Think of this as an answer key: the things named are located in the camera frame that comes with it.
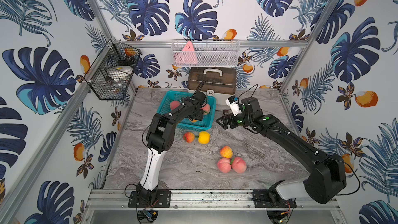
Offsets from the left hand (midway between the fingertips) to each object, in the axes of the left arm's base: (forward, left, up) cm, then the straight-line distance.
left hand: (194, 113), depth 100 cm
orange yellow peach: (-25, -19, 0) cm, 31 cm away
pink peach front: (-32, -18, 0) cm, 36 cm away
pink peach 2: (-31, -26, 0) cm, 41 cm away
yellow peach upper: (-17, -7, -1) cm, 18 cm away
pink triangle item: (+20, +5, +29) cm, 36 cm away
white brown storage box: (+22, -15, +8) cm, 28 cm away
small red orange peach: (-17, +2, 0) cm, 17 cm away
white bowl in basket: (+1, +38, +29) cm, 48 cm away
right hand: (-12, -17, +14) cm, 25 cm away
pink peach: (+4, -7, 0) cm, 8 cm away
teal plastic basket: (+10, +20, +2) cm, 22 cm away
